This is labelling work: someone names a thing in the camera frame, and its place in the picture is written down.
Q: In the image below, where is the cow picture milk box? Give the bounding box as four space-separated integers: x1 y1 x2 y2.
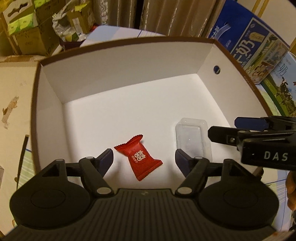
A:
261 52 296 117

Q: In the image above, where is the person right hand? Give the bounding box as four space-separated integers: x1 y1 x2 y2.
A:
285 171 296 211

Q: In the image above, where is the beige cartoon blanket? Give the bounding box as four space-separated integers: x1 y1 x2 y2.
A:
1 56 38 235

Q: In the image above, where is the brown curtain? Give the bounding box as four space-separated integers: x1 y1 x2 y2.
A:
91 0 225 37

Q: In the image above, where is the clear plastic blister tray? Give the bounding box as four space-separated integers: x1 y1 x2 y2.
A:
175 118 212 161

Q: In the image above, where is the red candy packet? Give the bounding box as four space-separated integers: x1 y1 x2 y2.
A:
114 135 163 181

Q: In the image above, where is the cardboard box with tissues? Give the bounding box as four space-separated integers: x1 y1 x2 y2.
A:
1 0 66 56

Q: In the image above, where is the blue milk carton box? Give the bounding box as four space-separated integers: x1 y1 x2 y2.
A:
209 1 290 84

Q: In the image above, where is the trash bin with rubbish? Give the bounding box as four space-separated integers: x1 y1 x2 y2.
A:
53 1 95 50

